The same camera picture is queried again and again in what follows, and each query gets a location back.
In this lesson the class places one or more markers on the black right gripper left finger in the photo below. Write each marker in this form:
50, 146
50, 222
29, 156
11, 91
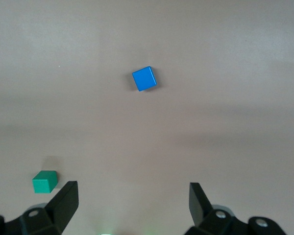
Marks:
61, 205

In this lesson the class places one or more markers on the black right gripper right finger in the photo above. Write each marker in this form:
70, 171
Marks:
203, 213

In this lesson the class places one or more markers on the blue cube block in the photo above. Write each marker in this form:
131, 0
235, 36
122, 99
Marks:
144, 78

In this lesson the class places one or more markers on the green cube block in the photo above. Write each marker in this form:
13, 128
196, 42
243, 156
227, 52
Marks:
44, 182

